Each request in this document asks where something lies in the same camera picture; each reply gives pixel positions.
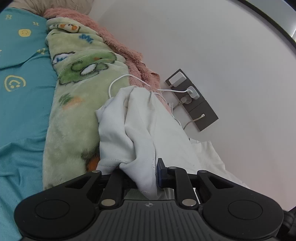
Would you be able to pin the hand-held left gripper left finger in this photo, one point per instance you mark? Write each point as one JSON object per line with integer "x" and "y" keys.
{"x": 115, "y": 183}

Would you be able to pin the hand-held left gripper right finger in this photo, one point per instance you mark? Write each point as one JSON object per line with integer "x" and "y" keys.
{"x": 161, "y": 173}

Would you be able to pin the white t-shirt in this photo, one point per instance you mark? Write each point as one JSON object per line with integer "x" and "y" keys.
{"x": 143, "y": 129}

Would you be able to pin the white power plug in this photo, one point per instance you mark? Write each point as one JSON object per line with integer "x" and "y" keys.
{"x": 186, "y": 100}

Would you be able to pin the green cartoon print blanket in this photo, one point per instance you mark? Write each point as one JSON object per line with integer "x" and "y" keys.
{"x": 74, "y": 111}

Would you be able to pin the small white charger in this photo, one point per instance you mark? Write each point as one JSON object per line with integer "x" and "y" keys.
{"x": 193, "y": 92}

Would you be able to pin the flat white charger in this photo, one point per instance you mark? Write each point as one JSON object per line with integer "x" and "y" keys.
{"x": 177, "y": 78}

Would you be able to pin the teal smiley print bed sheet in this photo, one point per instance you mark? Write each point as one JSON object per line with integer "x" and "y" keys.
{"x": 23, "y": 111}

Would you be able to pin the pink fuzzy blanket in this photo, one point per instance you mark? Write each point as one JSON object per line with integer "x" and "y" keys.
{"x": 120, "y": 46}

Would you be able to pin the grey pillow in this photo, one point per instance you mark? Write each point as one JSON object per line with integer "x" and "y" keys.
{"x": 34, "y": 4}

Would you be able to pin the grey wall socket panel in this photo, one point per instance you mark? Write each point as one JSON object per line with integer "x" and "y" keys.
{"x": 204, "y": 124}

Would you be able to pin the black framed wall picture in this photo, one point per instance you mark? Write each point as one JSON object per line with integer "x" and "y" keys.
{"x": 286, "y": 18}

